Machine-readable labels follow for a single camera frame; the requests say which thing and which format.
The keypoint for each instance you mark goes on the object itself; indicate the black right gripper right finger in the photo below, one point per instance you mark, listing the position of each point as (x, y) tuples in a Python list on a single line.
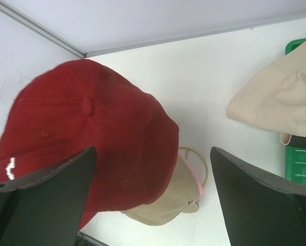
[(259, 207)]

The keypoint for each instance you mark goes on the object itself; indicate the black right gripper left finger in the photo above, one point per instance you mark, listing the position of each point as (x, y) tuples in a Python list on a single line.
[(45, 207)]

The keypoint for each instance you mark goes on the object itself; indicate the pink baseball cap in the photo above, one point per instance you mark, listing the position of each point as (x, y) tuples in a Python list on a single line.
[(198, 183)]

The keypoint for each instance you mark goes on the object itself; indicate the khaki sport baseball cap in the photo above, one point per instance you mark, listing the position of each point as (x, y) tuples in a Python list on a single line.
[(181, 196)]

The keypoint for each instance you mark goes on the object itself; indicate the red baseball cap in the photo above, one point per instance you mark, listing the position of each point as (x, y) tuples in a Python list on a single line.
[(81, 104)]

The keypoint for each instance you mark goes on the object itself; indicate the cream beige baseball cap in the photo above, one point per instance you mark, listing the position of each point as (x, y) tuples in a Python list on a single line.
[(275, 98)]

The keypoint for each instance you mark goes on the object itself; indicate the green plastic tray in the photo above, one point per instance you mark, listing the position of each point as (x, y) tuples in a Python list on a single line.
[(295, 158)]

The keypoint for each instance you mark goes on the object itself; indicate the gold wire hat stand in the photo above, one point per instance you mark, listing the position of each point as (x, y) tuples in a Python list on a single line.
[(198, 164)]

